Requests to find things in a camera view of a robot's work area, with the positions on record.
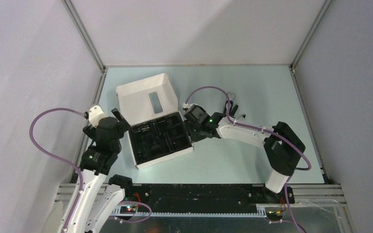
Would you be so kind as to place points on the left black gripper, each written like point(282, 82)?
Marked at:
point(123, 124)

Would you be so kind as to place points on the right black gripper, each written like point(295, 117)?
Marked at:
point(193, 137)

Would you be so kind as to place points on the black cylindrical adapter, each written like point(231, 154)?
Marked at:
point(234, 110)

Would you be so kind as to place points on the white box with black tray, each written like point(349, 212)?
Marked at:
point(157, 132)

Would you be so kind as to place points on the silver black hair clipper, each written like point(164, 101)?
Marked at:
point(231, 97)

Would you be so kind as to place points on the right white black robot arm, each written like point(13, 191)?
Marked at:
point(281, 144)

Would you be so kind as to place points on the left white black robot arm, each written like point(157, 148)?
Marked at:
point(83, 214)

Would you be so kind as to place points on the left controller board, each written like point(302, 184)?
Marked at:
point(128, 210)

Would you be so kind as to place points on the controller board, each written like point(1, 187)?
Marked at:
point(128, 210)
point(275, 216)

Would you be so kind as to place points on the right controller board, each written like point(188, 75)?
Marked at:
point(275, 216)

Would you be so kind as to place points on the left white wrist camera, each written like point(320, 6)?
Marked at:
point(95, 114)

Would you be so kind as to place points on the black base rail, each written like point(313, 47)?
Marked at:
point(207, 198)

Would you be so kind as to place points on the left aluminium corner post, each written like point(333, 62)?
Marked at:
point(79, 25)

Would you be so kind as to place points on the aluminium corner post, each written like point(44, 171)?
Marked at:
point(79, 25)
point(310, 33)

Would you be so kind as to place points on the right aluminium corner post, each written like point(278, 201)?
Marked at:
point(310, 33)

